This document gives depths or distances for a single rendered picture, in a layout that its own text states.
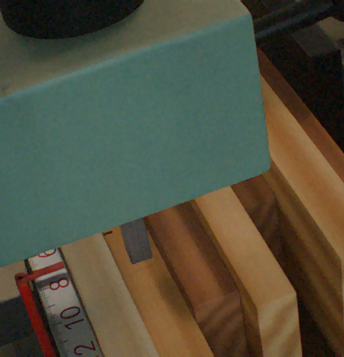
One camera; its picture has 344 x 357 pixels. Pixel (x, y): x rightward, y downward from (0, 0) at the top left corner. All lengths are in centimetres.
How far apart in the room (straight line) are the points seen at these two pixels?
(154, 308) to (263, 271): 5
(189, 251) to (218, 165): 7
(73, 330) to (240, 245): 8
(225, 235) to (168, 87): 10
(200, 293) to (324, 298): 5
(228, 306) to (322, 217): 5
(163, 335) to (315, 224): 7
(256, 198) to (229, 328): 6
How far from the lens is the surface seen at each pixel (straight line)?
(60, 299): 40
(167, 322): 40
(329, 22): 51
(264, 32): 37
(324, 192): 40
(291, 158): 41
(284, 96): 46
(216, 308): 40
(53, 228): 35
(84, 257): 42
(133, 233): 40
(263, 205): 43
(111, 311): 40
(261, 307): 38
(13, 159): 32
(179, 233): 42
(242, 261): 40
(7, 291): 56
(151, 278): 42
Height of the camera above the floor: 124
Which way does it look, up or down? 41 degrees down
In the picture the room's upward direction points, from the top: 12 degrees counter-clockwise
